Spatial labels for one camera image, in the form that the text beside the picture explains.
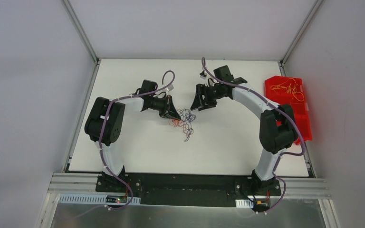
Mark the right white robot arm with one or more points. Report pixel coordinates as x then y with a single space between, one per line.
277 128

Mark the controller board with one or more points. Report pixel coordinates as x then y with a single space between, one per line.
260 206
114 199

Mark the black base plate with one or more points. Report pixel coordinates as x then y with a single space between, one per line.
187 189

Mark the aluminium frame rail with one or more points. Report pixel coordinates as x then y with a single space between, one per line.
85 183

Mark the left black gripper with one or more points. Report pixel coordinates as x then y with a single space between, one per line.
166 106

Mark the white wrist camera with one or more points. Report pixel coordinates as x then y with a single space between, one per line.
203 75
169 88

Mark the left controller board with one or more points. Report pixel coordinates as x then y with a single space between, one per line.
114 199

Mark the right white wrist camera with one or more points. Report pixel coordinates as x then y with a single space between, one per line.
203 75

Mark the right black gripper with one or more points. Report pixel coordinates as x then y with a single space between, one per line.
208 95

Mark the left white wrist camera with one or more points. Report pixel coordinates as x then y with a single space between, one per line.
169 88

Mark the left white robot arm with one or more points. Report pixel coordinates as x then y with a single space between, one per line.
104 123

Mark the right controller board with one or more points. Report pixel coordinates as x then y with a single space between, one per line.
260 206

